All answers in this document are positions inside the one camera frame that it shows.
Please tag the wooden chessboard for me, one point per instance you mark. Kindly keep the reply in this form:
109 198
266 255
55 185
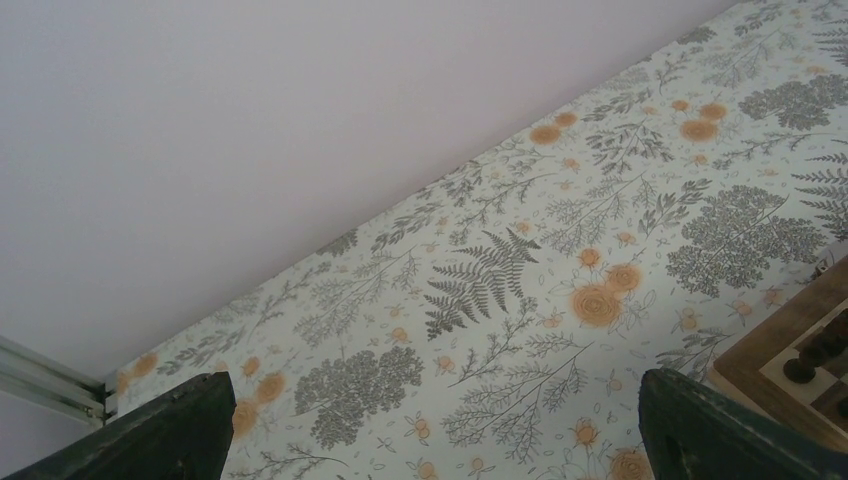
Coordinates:
751 371

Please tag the floral patterned table mat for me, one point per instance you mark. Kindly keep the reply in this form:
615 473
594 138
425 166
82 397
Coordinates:
496 324

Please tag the aluminium frame post left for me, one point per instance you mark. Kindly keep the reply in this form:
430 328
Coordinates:
40 380

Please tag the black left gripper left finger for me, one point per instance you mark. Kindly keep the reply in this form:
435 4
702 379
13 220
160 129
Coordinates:
184 433

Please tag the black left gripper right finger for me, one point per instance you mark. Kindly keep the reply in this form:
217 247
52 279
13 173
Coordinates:
690 431

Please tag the dark chess piece corner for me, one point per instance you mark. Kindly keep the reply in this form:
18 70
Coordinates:
820 348

